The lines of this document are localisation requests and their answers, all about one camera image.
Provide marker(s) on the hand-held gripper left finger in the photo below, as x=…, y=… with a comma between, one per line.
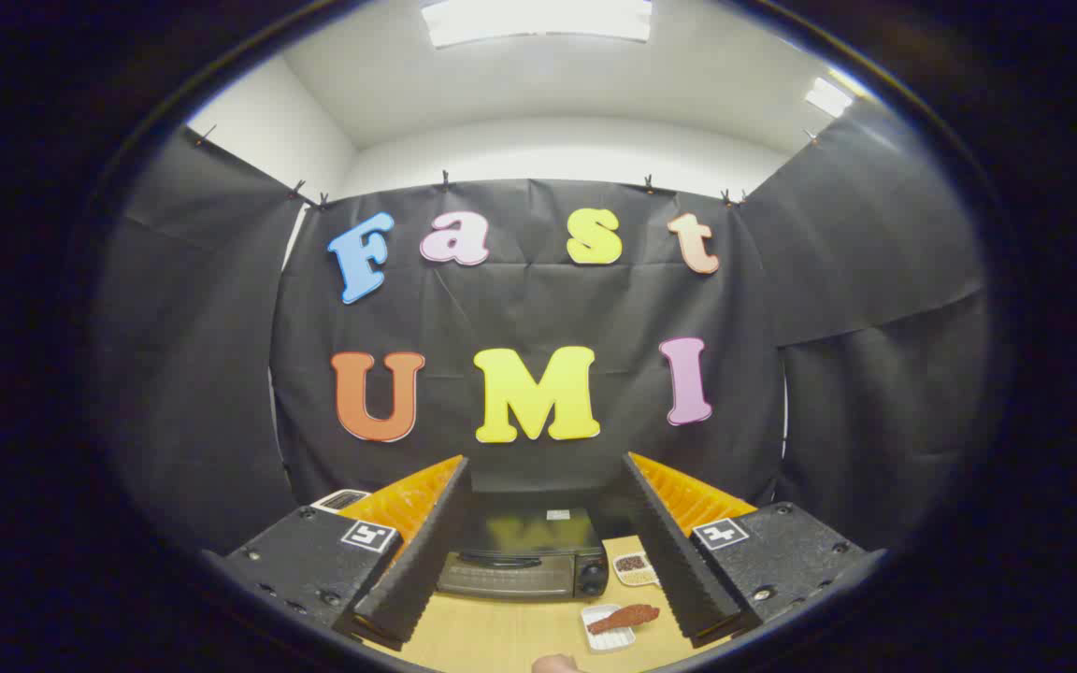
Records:
x=422, y=561

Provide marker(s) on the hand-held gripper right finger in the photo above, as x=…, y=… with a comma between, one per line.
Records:
x=674, y=561

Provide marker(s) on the reddish brown meat slice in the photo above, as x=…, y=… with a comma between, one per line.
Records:
x=627, y=617

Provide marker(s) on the black toaster oven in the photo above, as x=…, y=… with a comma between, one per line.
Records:
x=524, y=551

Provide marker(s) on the white pop-up toaster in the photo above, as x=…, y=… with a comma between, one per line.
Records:
x=340, y=500

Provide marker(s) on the white divided dish with beans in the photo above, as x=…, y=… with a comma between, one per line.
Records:
x=634, y=565

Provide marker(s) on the small white rectangular tray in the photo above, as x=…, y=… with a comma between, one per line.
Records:
x=609, y=641

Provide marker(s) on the black backdrop cloth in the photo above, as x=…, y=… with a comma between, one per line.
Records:
x=538, y=308

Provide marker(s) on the ceiling light panel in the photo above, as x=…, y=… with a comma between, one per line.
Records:
x=828, y=97

